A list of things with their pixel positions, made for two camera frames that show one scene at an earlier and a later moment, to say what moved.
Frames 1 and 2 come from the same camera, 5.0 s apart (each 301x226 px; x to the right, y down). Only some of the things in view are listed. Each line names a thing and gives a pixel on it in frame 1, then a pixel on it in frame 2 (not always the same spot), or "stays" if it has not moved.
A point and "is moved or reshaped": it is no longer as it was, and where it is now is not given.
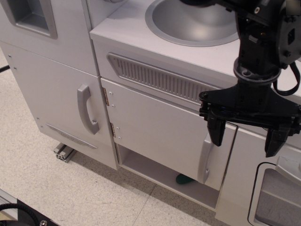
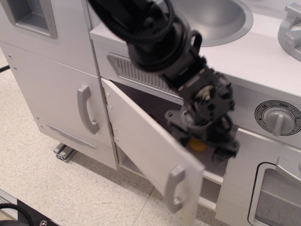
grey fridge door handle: x=83 y=93 stays
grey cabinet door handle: x=204 y=161 → x=174 y=205
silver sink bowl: x=183 y=24 stays
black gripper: x=258 y=104 → x=208 y=102
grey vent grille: x=172 y=83 stays
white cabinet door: x=169 y=131 is moved or reshaped
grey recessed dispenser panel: x=35 y=15 stays
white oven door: x=276 y=198 stays
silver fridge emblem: x=71 y=137 stays
